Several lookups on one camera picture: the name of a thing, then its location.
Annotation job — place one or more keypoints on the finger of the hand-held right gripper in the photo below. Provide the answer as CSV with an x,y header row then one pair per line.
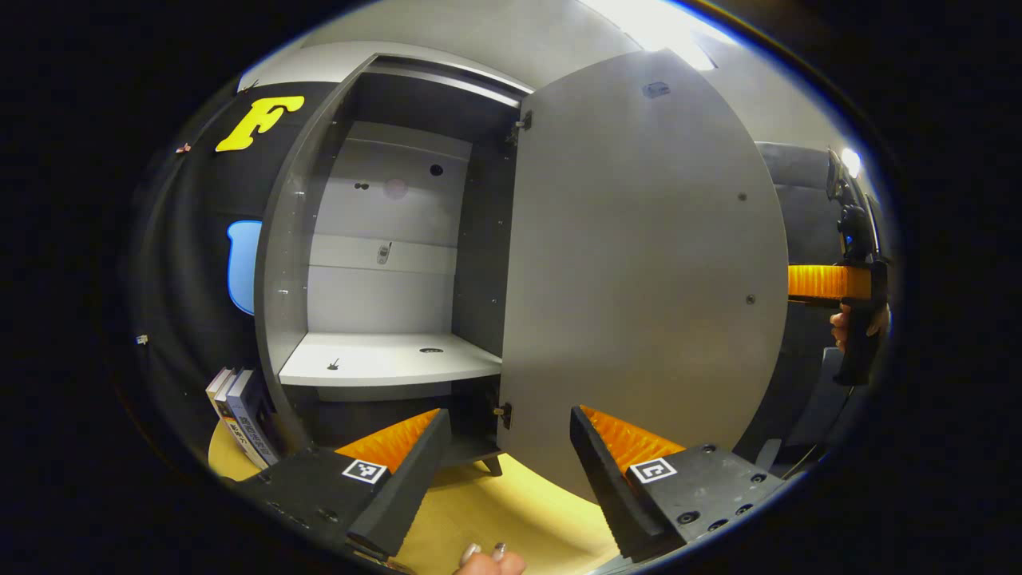
x,y
826,281

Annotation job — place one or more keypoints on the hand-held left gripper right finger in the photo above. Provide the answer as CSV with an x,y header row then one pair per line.
x,y
603,479

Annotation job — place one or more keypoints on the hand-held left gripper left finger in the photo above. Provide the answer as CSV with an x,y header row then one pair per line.
x,y
403,487

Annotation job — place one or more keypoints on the dark grey cabinet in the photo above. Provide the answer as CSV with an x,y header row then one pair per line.
x,y
383,208

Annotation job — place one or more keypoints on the metal door hinge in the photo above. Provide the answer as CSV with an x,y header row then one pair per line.
x,y
523,126
503,414

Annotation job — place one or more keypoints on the small ceiling light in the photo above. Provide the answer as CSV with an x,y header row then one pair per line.
x,y
851,162

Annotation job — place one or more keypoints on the black backdrop cloth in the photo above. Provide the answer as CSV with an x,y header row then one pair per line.
x,y
200,279

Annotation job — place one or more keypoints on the large ceiling light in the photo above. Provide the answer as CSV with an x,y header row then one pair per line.
x,y
663,28

